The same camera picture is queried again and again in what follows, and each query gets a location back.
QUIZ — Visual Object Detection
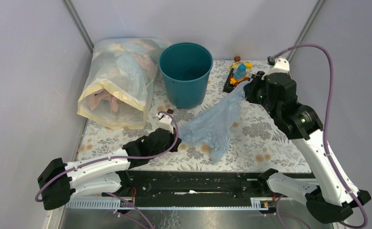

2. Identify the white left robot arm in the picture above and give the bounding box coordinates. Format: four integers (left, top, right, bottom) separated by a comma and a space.
35, 127, 181, 210

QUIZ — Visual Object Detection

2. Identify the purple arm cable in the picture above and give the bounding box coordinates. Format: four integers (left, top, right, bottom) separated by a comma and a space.
34, 111, 180, 203
268, 43, 369, 229

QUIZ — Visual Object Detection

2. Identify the black chess board box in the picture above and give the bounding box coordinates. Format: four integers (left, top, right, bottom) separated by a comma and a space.
223, 68, 253, 93

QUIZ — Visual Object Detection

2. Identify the large clear bag of trash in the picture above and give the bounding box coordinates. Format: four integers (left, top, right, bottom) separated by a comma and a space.
77, 38, 170, 129

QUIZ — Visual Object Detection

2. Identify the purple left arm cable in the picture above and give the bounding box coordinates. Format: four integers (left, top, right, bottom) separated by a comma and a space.
34, 111, 180, 203

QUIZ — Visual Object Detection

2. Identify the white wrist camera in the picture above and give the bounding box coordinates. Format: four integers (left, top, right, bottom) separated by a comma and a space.
264, 56, 290, 76
157, 111, 175, 134

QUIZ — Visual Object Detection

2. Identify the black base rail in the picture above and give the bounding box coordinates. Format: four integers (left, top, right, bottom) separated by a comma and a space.
70, 169, 322, 209

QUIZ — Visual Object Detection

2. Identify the light blue plastic bag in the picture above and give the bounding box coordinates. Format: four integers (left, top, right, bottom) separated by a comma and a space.
179, 82, 248, 163

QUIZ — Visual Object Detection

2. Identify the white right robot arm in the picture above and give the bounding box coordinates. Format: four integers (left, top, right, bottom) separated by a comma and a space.
244, 72, 371, 224

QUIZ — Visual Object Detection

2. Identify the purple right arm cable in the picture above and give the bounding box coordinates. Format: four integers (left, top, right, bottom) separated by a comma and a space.
268, 43, 369, 229

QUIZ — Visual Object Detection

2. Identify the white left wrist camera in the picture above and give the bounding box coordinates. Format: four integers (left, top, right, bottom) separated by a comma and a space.
157, 111, 175, 134

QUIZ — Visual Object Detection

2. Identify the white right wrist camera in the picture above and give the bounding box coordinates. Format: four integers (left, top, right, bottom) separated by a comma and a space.
264, 56, 290, 76

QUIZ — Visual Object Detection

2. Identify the colourful toy block vehicle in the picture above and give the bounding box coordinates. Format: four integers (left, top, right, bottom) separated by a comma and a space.
230, 62, 253, 80

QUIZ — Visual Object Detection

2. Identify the teal plastic trash bin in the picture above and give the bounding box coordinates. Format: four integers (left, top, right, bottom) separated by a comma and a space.
158, 42, 213, 109

